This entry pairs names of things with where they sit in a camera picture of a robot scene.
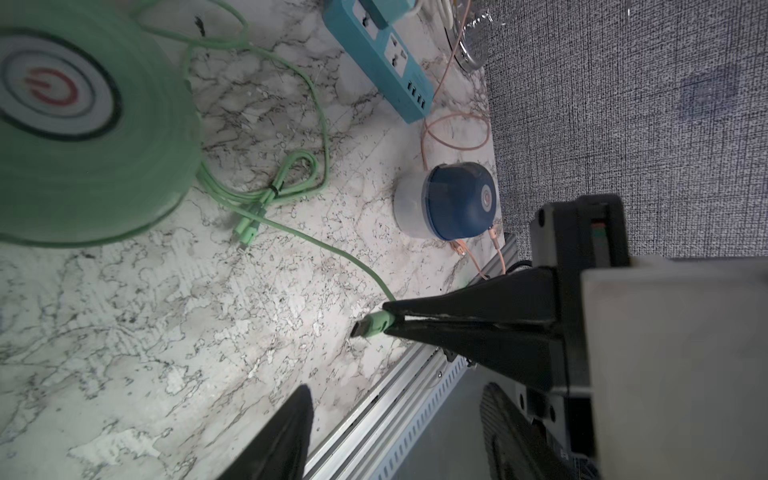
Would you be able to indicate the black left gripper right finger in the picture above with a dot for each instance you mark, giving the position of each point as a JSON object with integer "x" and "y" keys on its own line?
{"x": 514, "y": 448}

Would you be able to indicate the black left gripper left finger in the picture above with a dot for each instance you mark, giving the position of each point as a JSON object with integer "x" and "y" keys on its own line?
{"x": 280, "y": 449}

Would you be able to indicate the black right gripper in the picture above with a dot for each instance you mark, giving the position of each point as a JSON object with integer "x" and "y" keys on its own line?
{"x": 550, "y": 364}

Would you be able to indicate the navy blue meat grinder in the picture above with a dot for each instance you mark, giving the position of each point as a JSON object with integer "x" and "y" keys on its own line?
{"x": 448, "y": 202}

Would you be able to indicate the teal power strip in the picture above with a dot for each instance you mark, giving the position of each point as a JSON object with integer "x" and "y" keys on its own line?
{"x": 383, "y": 56}

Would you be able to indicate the light green meat grinder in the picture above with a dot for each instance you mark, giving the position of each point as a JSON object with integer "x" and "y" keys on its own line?
{"x": 100, "y": 137}

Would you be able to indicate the teal usb wall adapter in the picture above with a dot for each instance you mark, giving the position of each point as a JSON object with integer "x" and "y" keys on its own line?
{"x": 386, "y": 12}

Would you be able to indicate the chrome wire glass rack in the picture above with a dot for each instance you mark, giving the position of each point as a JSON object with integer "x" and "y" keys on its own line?
{"x": 473, "y": 51}

